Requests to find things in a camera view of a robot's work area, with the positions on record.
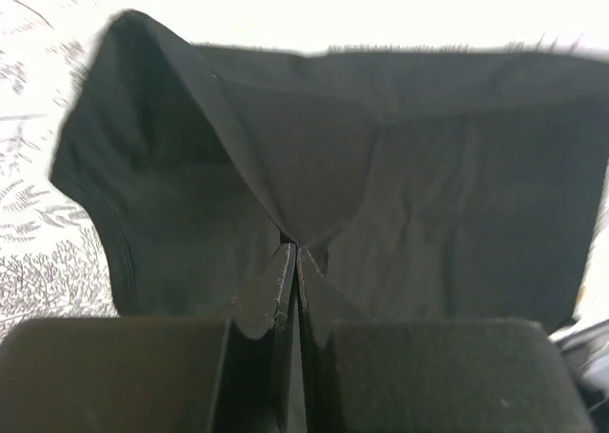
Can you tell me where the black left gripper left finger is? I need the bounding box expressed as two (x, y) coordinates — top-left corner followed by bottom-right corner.
(1, 245), (295, 432)

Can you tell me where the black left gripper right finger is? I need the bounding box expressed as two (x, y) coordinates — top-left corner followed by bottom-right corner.
(298, 250), (595, 432)

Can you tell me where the black t shirt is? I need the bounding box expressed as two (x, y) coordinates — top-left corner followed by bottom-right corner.
(50, 11), (608, 331)

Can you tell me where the floral patterned table mat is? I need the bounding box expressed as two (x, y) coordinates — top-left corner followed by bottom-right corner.
(1, 0), (608, 325)

